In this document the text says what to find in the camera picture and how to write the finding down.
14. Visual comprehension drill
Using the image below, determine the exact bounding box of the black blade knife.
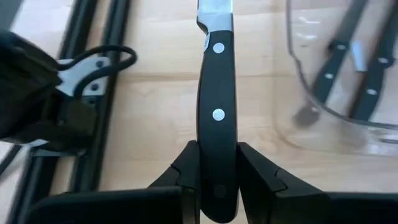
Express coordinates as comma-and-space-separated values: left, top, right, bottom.
294, 0, 371, 128

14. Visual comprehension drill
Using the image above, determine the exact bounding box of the large black handled knife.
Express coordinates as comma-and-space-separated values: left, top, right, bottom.
195, 0, 240, 224

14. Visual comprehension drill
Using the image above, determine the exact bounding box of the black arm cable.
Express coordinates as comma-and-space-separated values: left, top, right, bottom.
63, 44, 138, 98

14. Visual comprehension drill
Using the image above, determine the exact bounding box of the silver screwed mounting plate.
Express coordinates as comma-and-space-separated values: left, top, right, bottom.
57, 55, 112, 98

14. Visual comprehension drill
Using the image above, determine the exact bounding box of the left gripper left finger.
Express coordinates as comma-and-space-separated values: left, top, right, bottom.
148, 139, 201, 224

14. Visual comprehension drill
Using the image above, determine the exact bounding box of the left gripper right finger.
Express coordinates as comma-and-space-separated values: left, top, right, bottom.
238, 142, 327, 224

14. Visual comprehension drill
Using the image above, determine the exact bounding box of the clear plastic bin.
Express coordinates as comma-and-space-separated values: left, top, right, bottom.
272, 0, 398, 156

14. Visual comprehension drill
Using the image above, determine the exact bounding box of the small black handled knife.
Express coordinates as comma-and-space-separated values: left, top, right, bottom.
348, 18, 398, 122

